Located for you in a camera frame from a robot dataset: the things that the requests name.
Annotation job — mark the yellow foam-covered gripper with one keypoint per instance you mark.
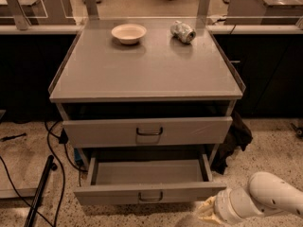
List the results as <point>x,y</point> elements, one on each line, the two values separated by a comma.
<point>222,203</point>

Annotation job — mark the grey drawer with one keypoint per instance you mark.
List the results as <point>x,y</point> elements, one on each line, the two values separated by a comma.
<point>147,182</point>
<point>147,132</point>

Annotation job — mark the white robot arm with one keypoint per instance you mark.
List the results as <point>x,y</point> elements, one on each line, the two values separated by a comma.
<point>264,195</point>

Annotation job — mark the grey top drawer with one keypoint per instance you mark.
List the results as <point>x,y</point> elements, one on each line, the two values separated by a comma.
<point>147,132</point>

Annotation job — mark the grey drawer cabinet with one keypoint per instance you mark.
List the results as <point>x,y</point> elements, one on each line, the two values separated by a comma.
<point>157,78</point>

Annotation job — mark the dark cloth behind cabinet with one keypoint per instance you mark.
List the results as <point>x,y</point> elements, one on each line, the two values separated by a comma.
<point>238,136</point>

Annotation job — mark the black metal pole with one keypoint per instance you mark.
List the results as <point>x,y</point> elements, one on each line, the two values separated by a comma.
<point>33,211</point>

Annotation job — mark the crushed silver can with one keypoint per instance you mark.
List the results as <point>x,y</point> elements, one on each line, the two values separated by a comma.
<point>183,32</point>

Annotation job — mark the white ceramic bowl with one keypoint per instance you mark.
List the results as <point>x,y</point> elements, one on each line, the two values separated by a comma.
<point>129,33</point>

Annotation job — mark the grey background desk right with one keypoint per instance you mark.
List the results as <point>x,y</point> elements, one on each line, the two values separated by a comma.
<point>264,12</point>

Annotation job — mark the grey background desk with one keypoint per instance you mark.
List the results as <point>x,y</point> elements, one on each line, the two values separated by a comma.
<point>264,12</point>
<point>40,12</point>

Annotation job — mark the black tool on floor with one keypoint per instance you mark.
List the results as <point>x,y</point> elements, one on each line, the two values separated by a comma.
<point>7,138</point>

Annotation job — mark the grey background desk left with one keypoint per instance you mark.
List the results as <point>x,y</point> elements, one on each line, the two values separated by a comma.
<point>40,12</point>

